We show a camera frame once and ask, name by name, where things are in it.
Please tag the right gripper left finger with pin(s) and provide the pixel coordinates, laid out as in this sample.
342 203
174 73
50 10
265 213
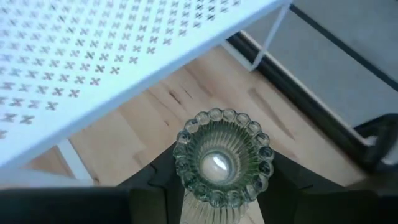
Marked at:
155 193

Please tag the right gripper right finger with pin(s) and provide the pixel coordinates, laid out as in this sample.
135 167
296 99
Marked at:
280 193

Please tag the white perforated metal stand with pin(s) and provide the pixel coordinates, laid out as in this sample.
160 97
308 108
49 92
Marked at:
93 46

